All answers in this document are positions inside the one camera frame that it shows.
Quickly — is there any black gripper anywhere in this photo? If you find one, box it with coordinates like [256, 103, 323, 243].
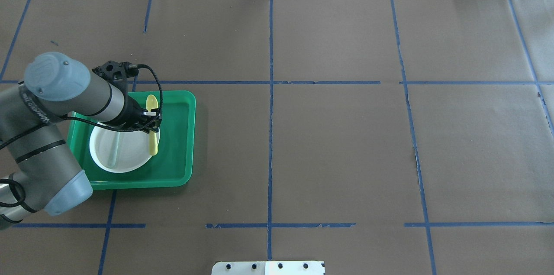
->
[125, 96, 162, 133]

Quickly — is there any yellow plastic spoon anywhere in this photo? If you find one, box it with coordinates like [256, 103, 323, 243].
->
[145, 95, 159, 156]

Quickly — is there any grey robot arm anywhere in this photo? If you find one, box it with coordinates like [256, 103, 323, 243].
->
[0, 52, 164, 230]

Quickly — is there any green plastic tray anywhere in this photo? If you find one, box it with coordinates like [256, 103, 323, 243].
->
[67, 90, 196, 190]

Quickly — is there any metal mounting plate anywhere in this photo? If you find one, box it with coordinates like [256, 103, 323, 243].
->
[211, 260, 326, 275]

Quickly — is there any brown paper table cover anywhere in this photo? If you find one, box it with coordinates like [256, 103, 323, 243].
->
[1, 0, 553, 275]

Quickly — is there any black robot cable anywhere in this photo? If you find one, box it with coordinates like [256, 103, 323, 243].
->
[0, 64, 164, 223]

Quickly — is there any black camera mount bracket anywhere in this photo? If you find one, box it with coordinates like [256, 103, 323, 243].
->
[92, 61, 139, 95]

